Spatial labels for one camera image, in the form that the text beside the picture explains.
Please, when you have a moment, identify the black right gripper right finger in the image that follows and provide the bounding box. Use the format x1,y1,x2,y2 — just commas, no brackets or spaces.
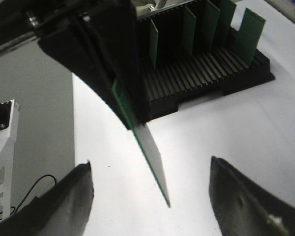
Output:
209,156,295,236

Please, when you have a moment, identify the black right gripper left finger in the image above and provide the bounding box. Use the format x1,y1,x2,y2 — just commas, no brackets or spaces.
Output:
0,162,94,236

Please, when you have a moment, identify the green perforated circuit board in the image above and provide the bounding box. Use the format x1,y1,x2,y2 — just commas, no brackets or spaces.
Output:
112,79,171,207

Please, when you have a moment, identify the black slotted board rack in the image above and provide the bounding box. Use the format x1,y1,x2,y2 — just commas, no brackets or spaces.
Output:
137,0,274,120

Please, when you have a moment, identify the green rear-right circuit board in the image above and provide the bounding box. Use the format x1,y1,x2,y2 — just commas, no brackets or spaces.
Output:
234,8,266,66

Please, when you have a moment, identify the green rear-left circuit board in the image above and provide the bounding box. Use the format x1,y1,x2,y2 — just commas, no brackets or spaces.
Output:
182,7,197,56

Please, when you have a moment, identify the green rearmost circuit board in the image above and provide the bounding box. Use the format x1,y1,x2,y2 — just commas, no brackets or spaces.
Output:
201,0,220,52

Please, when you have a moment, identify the green left middle circuit board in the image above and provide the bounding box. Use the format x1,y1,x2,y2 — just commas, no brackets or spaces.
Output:
149,20,159,69

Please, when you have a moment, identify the black cable with adapter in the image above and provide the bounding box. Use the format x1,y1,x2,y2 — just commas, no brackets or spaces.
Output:
0,174,58,221

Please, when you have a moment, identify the white metal frame stand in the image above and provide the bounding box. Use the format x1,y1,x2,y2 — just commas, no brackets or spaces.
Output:
0,100,20,221

